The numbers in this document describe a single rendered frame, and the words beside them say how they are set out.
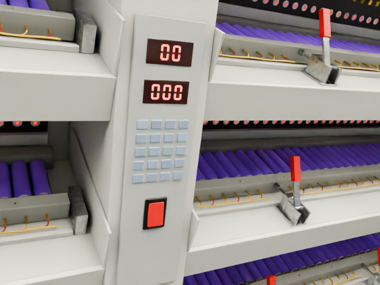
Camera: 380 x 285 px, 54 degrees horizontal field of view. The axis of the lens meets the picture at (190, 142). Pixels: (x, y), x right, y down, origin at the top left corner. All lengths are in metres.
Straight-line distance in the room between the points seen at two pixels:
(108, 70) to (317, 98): 0.26
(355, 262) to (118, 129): 0.60
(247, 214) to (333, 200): 0.17
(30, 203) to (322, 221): 0.39
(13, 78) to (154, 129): 0.13
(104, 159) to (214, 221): 0.18
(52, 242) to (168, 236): 0.12
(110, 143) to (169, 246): 0.13
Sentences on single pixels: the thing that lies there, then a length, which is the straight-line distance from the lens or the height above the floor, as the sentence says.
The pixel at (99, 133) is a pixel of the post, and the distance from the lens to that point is 0.40.
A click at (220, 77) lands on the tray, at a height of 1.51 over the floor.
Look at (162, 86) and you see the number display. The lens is 0.35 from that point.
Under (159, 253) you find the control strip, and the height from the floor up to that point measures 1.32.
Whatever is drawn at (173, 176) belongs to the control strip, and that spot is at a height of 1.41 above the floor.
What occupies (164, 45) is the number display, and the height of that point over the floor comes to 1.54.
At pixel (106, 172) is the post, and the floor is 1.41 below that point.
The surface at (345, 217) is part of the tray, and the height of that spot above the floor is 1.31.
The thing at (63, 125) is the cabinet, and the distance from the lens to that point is 0.55.
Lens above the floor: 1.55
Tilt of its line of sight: 16 degrees down
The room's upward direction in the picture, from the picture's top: 7 degrees clockwise
